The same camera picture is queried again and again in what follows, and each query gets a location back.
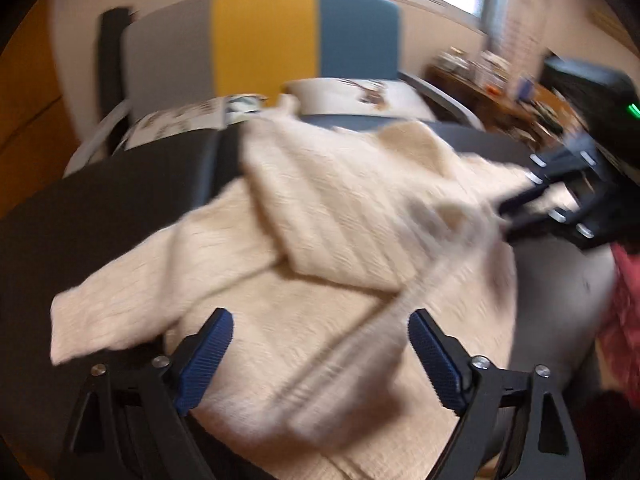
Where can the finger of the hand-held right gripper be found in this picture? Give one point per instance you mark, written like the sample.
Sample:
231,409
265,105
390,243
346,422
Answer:
545,215
560,165

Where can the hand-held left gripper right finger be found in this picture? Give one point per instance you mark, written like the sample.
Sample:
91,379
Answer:
434,360

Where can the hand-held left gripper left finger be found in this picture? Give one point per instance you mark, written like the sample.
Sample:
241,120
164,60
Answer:
209,355

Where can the cream knitted sweater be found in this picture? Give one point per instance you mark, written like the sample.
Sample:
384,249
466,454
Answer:
310,240

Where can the grey cloth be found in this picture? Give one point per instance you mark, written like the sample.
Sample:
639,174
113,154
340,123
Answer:
555,300

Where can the cluttered wooden desk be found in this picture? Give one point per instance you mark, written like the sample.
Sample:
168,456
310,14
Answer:
500,95

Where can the red patterned cloth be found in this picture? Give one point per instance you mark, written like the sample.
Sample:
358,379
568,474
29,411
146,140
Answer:
625,305

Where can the bird print pillow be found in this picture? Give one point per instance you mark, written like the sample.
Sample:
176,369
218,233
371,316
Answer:
350,92

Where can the cat print pillow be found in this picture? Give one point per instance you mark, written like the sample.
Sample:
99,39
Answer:
175,120

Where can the orange wooden wardrobe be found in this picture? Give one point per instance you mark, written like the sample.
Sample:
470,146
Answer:
35,120

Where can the black sofa bolster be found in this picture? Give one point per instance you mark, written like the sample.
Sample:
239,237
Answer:
112,60

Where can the grey yellow blue sofa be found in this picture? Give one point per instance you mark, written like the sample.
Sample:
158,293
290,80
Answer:
265,45

